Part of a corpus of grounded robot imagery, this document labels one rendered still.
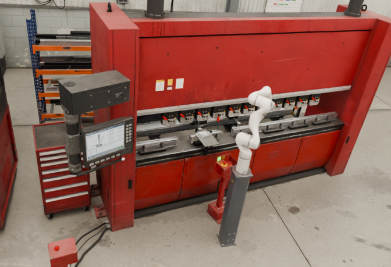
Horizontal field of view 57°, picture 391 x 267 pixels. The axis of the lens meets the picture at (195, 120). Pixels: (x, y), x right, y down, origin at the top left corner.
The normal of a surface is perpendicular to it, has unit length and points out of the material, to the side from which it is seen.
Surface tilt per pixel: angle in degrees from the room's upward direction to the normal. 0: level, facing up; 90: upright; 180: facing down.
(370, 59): 90
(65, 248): 0
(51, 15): 90
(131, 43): 90
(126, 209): 90
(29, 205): 0
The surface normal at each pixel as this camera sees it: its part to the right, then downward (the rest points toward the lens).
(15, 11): 0.26, 0.52
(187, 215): 0.11, -0.86
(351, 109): -0.91, 0.13
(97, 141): 0.64, 0.45
